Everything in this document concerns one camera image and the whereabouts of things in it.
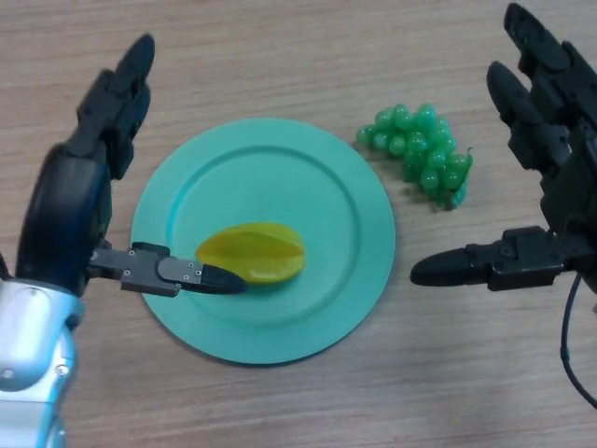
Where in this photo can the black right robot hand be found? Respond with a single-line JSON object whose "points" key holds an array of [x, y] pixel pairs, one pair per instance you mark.
{"points": [[573, 196]]}

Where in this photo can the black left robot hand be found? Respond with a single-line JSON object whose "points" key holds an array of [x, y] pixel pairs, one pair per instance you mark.
{"points": [[65, 214]]}

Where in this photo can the yellow starfruit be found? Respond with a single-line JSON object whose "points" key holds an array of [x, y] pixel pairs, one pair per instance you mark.
{"points": [[261, 252]]}

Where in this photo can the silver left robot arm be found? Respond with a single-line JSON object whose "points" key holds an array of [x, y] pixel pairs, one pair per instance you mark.
{"points": [[32, 350]]}

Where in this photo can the green round plate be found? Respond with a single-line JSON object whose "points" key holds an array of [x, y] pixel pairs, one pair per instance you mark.
{"points": [[280, 186]]}

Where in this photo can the green grape bunch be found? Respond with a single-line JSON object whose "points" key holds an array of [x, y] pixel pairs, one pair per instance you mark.
{"points": [[422, 142]]}

